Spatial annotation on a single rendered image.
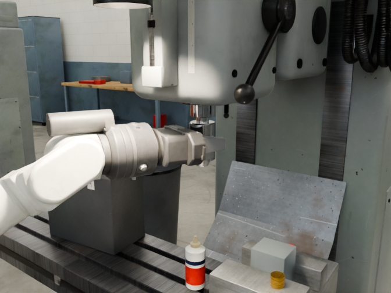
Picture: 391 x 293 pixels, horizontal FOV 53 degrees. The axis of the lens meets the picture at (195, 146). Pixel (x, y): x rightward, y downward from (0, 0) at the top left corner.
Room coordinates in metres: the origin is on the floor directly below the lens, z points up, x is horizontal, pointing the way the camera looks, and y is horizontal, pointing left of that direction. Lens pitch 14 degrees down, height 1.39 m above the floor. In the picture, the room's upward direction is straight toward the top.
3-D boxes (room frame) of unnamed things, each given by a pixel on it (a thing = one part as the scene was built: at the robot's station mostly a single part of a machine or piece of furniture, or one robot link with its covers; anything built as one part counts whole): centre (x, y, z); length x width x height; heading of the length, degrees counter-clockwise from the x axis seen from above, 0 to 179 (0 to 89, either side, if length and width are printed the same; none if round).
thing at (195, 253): (0.71, 0.00, 0.98); 0.04 x 0.04 x 0.11
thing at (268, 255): (0.60, -0.13, 1.04); 0.06 x 0.05 x 0.06; 55
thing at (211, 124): (0.69, -0.01, 1.26); 0.05 x 0.05 x 0.01
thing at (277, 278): (0.54, -0.13, 1.05); 0.02 x 0.02 x 0.02
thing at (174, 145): (0.64, 0.07, 1.23); 0.13 x 0.12 x 0.10; 31
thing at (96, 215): (0.93, 0.25, 1.03); 0.22 x 0.12 x 0.20; 60
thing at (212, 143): (0.66, -0.03, 1.23); 0.06 x 0.02 x 0.03; 121
